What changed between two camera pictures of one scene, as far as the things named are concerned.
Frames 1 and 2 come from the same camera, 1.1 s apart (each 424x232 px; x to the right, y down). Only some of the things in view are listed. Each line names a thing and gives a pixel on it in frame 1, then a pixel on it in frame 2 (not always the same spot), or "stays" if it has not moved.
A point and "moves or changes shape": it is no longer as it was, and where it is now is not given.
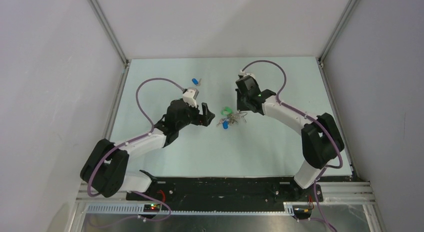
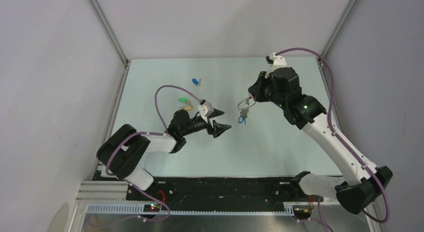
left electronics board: x=151 y=208 stays
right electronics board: x=302 y=212 stays
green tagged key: x=226 y=110 moves or changes shape
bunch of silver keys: x=231 y=118 to x=244 y=111
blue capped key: x=196 y=82 stays
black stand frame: x=242 y=190 stays
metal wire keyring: x=243 y=112 moves or changes shape
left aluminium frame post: x=107 y=26 stays
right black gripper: x=240 y=106 to x=256 y=89
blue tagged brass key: x=225 y=125 moves or changes shape
